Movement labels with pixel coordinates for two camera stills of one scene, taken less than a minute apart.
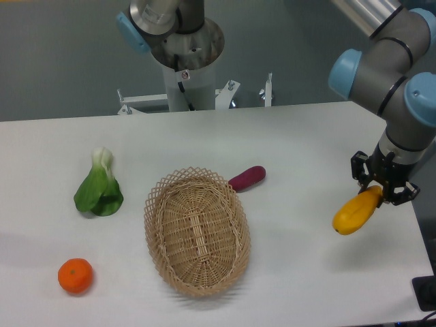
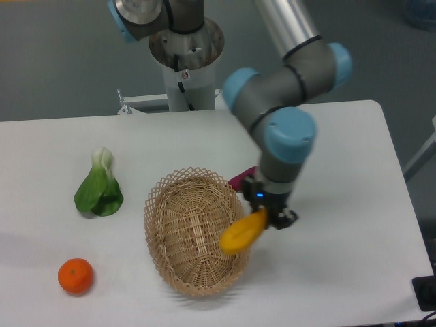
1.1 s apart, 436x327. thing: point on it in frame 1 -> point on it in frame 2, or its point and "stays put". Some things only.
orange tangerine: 75,275 stays put
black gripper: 387,174 -> 274,204
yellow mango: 354,211 -> 244,233
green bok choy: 99,192 stays put
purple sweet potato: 247,178 stays put
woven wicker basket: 197,229 stays put
